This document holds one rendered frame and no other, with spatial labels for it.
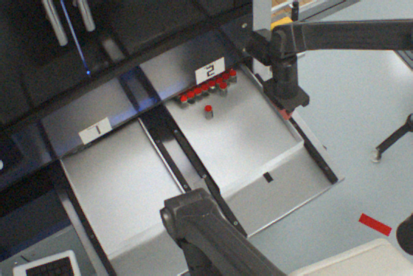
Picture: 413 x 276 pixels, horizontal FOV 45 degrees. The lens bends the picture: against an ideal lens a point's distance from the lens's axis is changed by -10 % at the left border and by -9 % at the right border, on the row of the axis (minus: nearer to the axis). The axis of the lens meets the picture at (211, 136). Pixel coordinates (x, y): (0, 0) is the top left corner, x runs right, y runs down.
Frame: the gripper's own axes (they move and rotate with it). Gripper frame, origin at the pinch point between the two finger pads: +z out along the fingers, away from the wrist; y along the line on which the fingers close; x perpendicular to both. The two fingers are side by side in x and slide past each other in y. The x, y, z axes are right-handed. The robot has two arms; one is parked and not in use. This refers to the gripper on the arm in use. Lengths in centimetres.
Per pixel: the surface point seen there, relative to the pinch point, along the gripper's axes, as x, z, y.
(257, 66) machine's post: -9.0, 10.5, 27.1
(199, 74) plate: 9.4, 1.4, 25.7
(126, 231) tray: 46, 20, 7
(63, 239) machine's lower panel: 67, 51, 35
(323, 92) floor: -69, 97, 68
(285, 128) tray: -5.7, 18.6, 9.6
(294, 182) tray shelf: 1.5, 21.4, -4.9
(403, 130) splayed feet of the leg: -82, 92, 24
